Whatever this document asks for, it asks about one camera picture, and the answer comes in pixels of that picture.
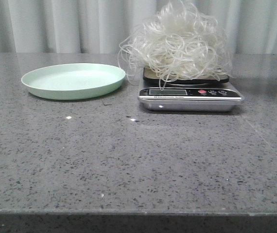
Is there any white vermicelli noodle bundle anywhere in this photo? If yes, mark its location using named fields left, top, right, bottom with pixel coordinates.
left=118, top=0, right=232, bottom=88

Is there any black silver kitchen scale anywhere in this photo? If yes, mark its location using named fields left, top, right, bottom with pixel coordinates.
left=138, top=68, right=244, bottom=112

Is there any light green round plate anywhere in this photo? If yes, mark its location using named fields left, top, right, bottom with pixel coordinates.
left=21, top=63, right=125, bottom=100

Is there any white pleated curtain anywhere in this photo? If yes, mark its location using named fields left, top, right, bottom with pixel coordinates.
left=0, top=0, right=277, bottom=54

